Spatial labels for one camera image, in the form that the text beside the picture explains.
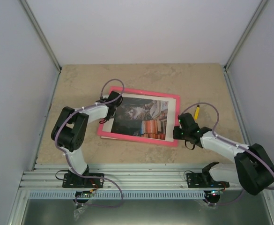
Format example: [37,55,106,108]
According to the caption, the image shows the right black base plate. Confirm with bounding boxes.
[185,172,230,188]

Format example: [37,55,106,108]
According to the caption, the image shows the left aluminium corner post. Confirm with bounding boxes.
[19,0,62,73]

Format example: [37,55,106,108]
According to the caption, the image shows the clear plastic bag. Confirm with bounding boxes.
[74,205,85,221]

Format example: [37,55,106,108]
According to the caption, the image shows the aluminium corner post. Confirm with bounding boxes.
[223,0,270,73]
[19,0,62,73]

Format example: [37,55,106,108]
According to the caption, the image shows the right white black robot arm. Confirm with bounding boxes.
[173,113,274,195]

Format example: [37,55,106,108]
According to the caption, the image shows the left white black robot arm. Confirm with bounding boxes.
[51,91,123,187]

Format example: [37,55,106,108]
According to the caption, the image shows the yellow handled screwdriver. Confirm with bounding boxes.
[194,105,200,120]

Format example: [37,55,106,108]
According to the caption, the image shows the cat and books photo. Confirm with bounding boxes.
[111,97,169,140]

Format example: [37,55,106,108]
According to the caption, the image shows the pink wooden photo frame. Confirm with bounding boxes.
[96,86,181,148]

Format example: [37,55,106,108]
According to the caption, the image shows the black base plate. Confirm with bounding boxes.
[62,172,104,188]
[185,172,230,188]

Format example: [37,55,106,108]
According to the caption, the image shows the aluminium rail base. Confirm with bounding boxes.
[19,163,274,191]

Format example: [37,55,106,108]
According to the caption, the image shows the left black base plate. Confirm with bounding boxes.
[62,172,104,188]

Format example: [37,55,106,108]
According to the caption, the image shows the grey slotted cable duct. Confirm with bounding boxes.
[29,190,206,200]

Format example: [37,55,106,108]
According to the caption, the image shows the right aluminium corner post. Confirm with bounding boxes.
[223,0,270,73]

